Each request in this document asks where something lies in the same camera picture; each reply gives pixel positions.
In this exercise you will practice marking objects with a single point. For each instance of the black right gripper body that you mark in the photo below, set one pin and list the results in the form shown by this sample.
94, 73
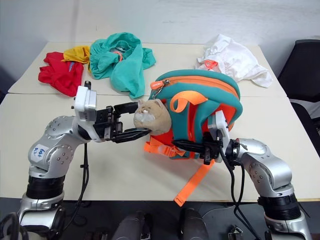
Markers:
211, 150

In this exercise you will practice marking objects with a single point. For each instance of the white garment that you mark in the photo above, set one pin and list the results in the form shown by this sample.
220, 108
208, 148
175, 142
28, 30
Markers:
237, 62

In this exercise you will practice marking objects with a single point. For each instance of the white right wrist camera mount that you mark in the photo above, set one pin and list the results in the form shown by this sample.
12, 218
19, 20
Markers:
220, 125

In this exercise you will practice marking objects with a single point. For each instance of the teal garment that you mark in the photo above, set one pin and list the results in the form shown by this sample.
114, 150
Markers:
125, 72

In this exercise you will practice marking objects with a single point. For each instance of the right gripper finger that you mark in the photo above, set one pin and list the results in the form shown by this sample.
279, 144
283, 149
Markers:
190, 146

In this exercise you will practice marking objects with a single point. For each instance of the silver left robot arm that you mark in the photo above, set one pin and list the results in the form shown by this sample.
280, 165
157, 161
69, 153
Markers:
60, 130

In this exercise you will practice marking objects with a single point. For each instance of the red garment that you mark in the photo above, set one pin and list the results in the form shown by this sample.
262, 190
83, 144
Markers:
62, 75

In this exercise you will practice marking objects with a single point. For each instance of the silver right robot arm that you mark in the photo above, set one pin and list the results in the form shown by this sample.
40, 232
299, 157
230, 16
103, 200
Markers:
265, 160

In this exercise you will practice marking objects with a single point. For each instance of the beige cat plush toy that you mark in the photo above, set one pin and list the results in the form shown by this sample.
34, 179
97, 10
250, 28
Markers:
152, 117

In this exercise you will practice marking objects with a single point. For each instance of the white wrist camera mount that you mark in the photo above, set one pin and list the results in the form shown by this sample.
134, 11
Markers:
220, 125
85, 102

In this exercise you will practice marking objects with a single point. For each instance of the yellow garment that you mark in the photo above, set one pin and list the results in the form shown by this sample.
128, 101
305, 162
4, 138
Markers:
76, 53

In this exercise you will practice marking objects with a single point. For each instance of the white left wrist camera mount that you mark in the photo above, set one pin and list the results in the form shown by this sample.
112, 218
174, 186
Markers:
85, 102

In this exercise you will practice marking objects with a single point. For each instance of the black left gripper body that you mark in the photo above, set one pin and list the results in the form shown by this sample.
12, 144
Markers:
106, 120

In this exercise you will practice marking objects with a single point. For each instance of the black chair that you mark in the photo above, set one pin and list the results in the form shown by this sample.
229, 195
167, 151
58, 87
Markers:
302, 72

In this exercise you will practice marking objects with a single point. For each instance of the orange and teal backpack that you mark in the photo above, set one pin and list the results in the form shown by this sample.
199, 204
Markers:
197, 110

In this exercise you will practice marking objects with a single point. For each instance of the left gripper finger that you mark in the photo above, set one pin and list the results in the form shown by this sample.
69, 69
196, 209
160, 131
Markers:
132, 134
126, 107

